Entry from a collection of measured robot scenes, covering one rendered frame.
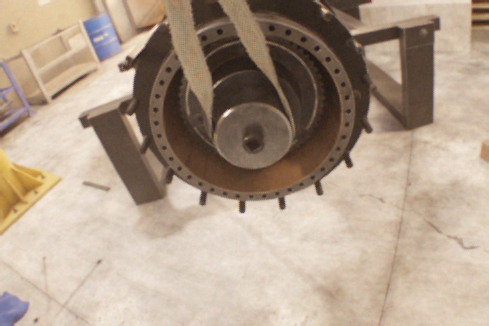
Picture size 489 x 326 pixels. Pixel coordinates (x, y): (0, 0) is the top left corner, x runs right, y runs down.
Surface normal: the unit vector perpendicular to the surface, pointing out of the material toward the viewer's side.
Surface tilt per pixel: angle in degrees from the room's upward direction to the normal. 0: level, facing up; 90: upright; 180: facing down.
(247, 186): 18
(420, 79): 90
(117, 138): 90
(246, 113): 90
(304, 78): 90
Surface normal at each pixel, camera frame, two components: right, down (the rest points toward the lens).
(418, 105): 0.10, 0.55
